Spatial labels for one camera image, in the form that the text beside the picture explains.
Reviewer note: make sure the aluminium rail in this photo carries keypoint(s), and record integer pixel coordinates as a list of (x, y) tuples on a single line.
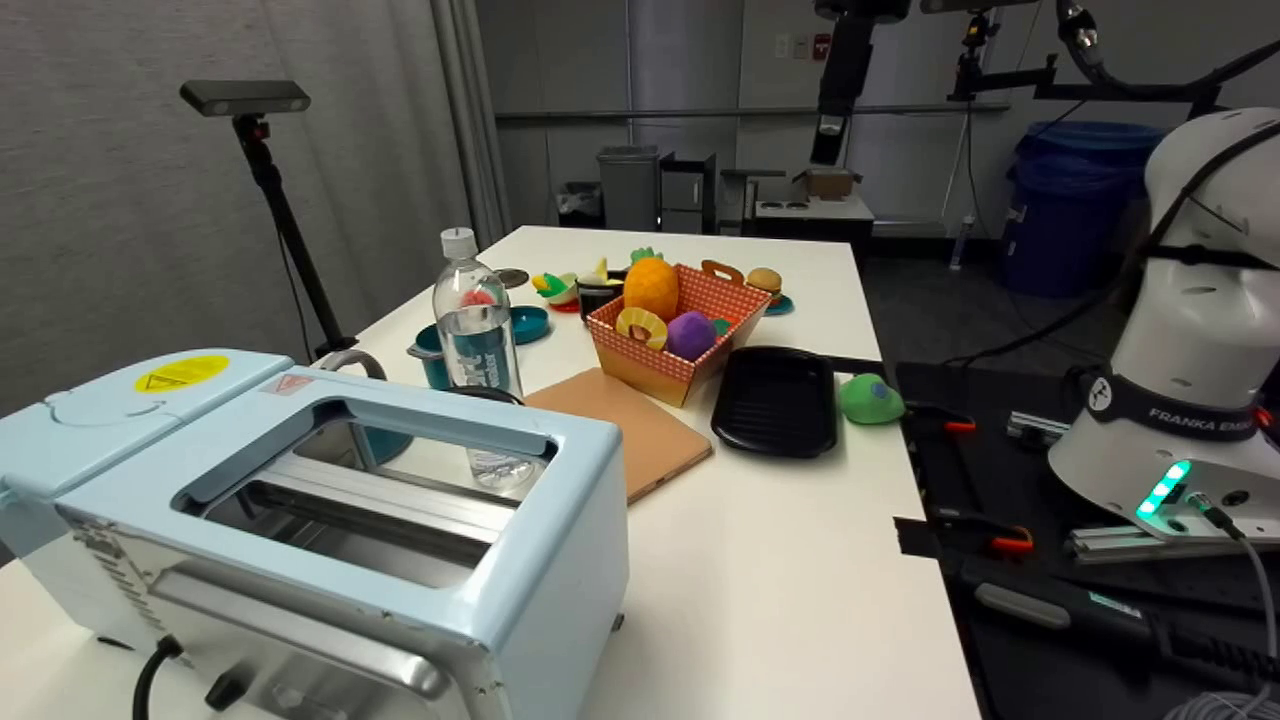
[(1132, 547)]

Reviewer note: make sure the grey curtain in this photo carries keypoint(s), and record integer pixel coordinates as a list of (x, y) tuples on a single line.
[(104, 202)]

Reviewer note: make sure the toy burger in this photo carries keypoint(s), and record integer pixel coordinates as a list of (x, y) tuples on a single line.
[(767, 280)]

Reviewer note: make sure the grey toy pot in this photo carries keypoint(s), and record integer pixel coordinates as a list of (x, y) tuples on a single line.
[(592, 303)]

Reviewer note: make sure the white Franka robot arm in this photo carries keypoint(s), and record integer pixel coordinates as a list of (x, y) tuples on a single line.
[(1200, 334)]

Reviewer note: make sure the clear plastic water bottle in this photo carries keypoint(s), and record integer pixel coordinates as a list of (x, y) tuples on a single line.
[(474, 334)]

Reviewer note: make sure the yellow banana plush toy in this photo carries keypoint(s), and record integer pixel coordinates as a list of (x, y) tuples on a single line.
[(601, 275)]

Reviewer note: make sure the black plastic tray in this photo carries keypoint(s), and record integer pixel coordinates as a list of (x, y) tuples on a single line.
[(778, 401)]

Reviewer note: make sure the long black tool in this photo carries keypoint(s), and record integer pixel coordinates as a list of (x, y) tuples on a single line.
[(1054, 605)]

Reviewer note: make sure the short silver bar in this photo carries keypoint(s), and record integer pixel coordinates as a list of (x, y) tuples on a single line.
[(1039, 424)]

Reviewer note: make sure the purple plush toy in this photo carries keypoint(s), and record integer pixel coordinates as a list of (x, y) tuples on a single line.
[(695, 338)]

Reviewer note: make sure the white shelf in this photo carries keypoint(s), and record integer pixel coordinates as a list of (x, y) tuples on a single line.
[(807, 214)]

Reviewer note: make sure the black articulated mount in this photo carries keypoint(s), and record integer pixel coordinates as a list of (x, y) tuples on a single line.
[(980, 43)]

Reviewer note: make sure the small teal toy plate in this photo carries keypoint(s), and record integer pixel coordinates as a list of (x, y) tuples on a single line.
[(783, 306)]

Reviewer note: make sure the cardboard box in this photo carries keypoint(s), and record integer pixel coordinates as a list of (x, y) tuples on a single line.
[(841, 187)]

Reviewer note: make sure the black camera stand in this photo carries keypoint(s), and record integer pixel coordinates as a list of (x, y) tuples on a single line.
[(286, 221)]

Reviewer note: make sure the teal bowl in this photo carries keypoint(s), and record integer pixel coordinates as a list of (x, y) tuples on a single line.
[(530, 324)]

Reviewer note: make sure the teal toy pot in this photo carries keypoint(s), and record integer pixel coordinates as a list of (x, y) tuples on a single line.
[(427, 356)]

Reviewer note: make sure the black cart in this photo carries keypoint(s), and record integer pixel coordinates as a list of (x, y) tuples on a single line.
[(688, 192)]

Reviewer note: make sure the grey toy pot lid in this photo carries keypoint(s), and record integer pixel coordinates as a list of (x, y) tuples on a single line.
[(515, 277)]

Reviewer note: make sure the light blue toaster oven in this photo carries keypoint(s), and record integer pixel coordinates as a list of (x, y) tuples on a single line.
[(560, 587)]

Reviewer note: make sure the blue plastic bin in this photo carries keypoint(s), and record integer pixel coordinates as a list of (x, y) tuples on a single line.
[(1073, 214)]

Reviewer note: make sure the black camera bar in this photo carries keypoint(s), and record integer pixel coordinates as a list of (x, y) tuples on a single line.
[(244, 97)]

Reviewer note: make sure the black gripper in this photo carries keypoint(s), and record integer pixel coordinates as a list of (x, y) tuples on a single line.
[(849, 66)]

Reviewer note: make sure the red green plush toy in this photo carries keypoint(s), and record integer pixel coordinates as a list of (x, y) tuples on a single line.
[(553, 287)]

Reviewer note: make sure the brown cutting board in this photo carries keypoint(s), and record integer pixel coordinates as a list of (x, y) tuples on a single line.
[(652, 435)]

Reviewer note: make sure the grey waste bin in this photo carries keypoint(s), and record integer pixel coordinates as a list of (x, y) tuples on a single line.
[(627, 187)]

